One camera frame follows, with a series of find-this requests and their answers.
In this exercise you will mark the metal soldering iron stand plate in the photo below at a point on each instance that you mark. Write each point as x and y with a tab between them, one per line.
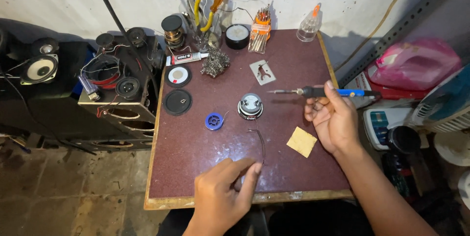
262	72

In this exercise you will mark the white blue appliance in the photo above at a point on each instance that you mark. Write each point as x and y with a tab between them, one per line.
378	127

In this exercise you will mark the yellow sponge square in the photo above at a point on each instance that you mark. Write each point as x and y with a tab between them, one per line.
301	141

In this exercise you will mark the black round speaker cone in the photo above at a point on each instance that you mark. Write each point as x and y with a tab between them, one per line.
177	102

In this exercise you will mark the wooden table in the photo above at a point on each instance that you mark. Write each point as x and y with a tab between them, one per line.
238	148

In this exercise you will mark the glass jar of tools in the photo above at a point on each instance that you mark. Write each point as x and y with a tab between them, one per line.
202	26

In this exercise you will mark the black disc with white centre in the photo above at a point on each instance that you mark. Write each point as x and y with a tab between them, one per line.
177	76

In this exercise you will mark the white red carton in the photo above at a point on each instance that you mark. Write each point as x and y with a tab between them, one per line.
358	87

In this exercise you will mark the black speaker cabinet with parts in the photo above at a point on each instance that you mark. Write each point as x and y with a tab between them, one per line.
121	89

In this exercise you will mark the person's right hand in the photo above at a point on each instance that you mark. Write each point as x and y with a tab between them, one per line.
332	120

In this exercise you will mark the black round tin white lid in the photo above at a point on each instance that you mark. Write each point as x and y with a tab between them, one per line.
237	36

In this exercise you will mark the clear plastic squeeze bottle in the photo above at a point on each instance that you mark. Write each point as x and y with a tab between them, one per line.
309	25

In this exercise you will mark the person's legs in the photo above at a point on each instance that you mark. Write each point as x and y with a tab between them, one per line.
312	221

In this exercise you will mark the white electric fan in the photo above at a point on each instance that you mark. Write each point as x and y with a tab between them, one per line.
446	100

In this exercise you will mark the blue black soldering iron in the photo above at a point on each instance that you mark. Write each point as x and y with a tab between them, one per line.
330	91

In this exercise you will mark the perforated metal angle bar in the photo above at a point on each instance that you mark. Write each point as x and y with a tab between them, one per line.
400	26

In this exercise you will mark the person's left hand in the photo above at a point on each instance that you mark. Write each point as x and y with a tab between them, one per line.
216	199

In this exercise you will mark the pink plastic bag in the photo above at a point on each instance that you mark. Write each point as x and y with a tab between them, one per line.
413	63

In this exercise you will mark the metal wool tip cleaner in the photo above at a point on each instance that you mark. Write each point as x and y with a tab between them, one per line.
215	62

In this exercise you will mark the small round speaker driver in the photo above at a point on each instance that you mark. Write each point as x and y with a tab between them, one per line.
250	106

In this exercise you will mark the orange precision screwdriver set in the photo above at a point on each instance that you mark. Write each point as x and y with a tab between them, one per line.
260	30

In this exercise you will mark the black loudspeaker with white cone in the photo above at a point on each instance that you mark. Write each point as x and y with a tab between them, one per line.
39	69

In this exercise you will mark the white glue tube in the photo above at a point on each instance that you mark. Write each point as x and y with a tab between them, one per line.
185	58

